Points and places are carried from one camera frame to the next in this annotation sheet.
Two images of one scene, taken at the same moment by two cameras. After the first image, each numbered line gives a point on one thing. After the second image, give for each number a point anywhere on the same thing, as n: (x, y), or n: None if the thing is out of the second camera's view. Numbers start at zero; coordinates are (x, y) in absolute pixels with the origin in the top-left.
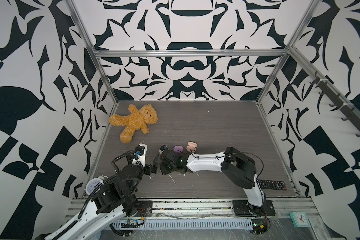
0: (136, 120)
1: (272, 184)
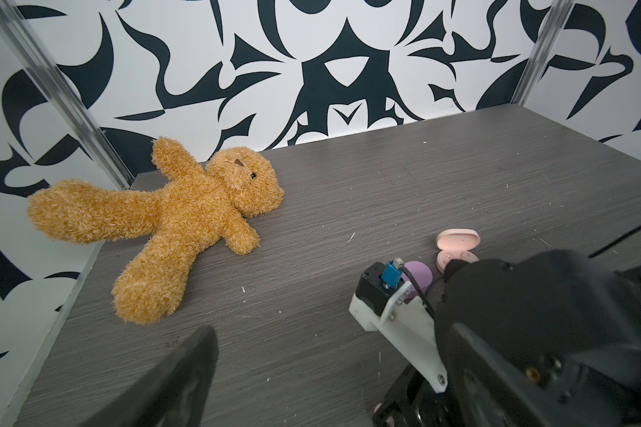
0: (188, 210)
1: None
